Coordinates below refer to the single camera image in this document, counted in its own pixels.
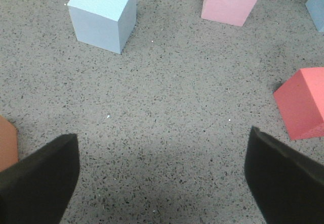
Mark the pink foam cube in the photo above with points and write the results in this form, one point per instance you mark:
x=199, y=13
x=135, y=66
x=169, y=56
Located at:
x=233, y=12

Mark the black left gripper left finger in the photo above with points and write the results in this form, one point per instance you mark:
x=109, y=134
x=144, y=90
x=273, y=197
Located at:
x=38, y=188

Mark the orange foam cube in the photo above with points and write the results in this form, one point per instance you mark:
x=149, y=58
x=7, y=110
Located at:
x=8, y=147

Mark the light blue foam cube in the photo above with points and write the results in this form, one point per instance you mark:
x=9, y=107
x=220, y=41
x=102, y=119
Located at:
x=315, y=9
x=106, y=24

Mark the red textured foam cube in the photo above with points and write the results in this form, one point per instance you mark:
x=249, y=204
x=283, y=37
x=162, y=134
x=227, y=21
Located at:
x=300, y=102

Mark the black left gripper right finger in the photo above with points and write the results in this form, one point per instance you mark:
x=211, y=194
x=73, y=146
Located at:
x=287, y=185

